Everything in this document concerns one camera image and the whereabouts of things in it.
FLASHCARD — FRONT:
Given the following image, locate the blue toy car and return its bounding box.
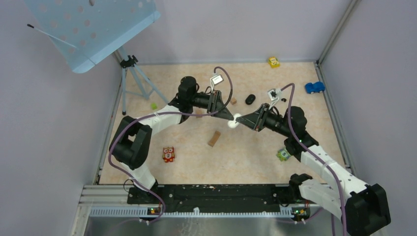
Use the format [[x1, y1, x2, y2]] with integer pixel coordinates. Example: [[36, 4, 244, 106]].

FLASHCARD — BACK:
[[304, 82, 326, 94]]

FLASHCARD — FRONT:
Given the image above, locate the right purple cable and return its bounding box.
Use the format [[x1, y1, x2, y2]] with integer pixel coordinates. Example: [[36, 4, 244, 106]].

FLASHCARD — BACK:
[[280, 83, 348, 236]]

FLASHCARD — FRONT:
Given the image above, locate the green owl number block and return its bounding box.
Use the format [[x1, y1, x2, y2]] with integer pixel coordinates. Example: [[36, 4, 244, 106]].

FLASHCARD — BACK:
[[276, 148, 291, 162]]

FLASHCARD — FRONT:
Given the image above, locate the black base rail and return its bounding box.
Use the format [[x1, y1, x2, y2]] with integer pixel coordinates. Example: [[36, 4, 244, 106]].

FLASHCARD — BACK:
[[127, 184, 296, 213]]

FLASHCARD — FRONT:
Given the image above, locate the white slotted cable duct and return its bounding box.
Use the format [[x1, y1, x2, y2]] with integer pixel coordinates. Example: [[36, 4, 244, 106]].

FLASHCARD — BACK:
[[89, 206, 294, 218]]

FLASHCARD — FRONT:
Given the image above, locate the red owl number block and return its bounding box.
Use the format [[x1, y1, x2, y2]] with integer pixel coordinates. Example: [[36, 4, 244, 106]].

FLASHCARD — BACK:
[[162, 147, 176, 163]]

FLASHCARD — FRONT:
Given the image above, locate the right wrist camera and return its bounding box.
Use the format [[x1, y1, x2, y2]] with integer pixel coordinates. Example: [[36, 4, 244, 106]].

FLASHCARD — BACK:
[[267, 88, 282, 102]]

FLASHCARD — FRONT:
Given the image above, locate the black oval charging case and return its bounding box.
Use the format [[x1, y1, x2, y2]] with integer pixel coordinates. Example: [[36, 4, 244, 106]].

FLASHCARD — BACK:
[[245, 94, 256, 105]]

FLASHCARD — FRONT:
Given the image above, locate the wooden arch block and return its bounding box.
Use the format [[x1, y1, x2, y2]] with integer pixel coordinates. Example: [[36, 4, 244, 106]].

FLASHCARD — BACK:
[[208, 131, 221, 147]]

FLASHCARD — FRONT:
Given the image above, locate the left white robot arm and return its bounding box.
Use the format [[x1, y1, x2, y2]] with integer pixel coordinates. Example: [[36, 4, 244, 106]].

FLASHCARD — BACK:
[[109, 74, 235, 203]]

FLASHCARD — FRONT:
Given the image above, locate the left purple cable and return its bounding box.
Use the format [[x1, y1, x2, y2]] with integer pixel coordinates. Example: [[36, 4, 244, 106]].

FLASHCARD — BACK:
[[108, 66, 234, 222]]

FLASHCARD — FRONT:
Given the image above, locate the light blue tripod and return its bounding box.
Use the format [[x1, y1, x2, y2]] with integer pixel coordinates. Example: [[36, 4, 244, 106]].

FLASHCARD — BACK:
[[115, 46, 169, 116]]

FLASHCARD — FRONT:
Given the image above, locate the white earbud charging case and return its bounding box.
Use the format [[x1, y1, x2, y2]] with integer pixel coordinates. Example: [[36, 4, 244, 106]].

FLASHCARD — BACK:
[[227, 113, 241, 129]]

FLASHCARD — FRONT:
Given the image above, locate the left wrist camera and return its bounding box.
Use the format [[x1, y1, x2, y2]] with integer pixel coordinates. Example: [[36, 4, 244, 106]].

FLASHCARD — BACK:
[[210, 74, 224, 88]]

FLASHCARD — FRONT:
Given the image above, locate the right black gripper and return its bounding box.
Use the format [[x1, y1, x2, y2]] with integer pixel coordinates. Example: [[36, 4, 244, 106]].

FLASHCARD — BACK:
[[238, 103, 292, 137]]

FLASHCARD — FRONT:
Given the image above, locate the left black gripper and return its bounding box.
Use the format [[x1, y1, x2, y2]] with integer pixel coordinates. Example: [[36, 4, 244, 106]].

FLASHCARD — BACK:
[[189, 89, 234, 120]]

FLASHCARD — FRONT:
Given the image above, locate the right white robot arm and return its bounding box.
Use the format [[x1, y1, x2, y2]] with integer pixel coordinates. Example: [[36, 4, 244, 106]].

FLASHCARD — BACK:
[[236, 104, 391, 236]]

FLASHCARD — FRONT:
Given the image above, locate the yellow toy car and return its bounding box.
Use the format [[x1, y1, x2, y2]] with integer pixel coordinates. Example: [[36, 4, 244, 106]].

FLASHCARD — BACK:
[[268, 57, 280, 68]]

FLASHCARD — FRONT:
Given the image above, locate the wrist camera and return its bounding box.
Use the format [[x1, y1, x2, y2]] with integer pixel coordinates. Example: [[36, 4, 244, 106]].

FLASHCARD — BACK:
[[210, 74, 224, 88], [267, 88, 282, 102]]

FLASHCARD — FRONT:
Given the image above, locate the purple cable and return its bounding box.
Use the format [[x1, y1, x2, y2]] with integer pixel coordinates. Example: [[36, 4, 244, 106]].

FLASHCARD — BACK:
[[280, 83, 348, 236], [108, 66, 234, 222]]

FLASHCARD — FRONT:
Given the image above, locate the light blue perforated stand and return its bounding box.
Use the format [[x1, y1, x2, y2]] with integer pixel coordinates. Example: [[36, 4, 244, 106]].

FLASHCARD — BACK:
[[25, 0, 161, 73]]

